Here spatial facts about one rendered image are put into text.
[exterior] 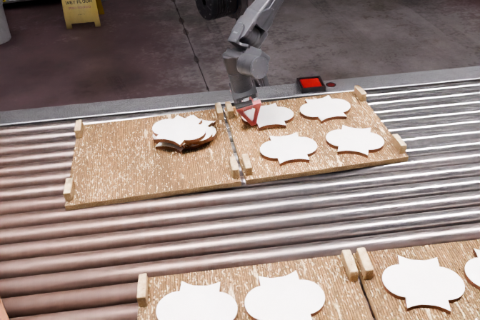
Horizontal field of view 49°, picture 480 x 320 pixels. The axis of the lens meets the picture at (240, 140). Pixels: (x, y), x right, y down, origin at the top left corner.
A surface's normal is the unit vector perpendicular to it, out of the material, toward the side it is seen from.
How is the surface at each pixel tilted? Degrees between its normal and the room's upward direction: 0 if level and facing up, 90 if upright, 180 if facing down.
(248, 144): 0
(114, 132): 0
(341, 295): 0
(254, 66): 82
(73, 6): 78
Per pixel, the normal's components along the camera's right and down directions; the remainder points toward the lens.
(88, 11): 0.14, 0.36
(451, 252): -0.04, -0.83
